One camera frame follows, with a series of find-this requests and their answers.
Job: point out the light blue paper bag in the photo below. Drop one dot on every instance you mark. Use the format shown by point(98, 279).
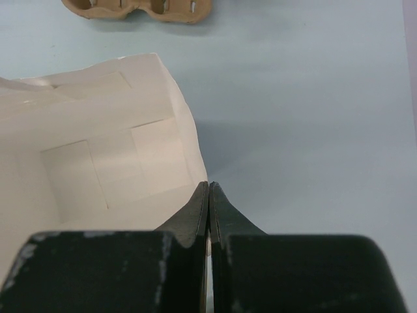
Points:
point(81, 149)

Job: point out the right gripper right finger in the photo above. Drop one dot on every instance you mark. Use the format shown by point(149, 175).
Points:
point(253, 271)

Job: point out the light blue table mat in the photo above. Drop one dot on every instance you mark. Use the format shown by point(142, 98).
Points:
point(303, 108)

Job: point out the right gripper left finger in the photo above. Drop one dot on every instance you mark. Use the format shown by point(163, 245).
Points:
point(164, 270)

